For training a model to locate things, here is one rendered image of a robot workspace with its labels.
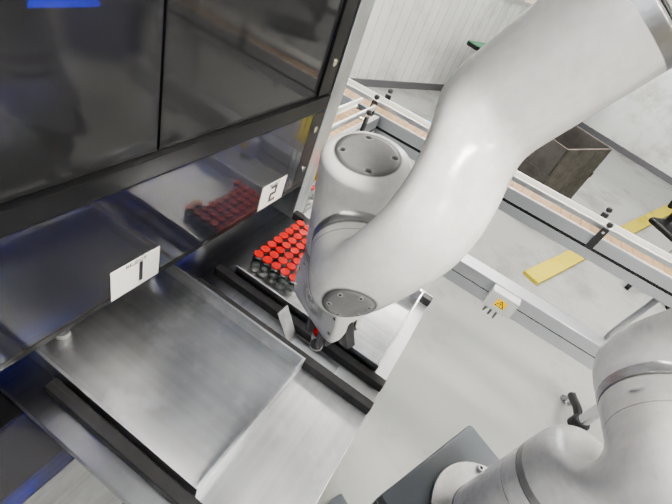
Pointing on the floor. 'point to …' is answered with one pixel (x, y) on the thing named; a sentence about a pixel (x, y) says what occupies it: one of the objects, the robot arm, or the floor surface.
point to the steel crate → (566, 161)
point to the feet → (574, 409)
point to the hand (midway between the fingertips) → (321, 327)
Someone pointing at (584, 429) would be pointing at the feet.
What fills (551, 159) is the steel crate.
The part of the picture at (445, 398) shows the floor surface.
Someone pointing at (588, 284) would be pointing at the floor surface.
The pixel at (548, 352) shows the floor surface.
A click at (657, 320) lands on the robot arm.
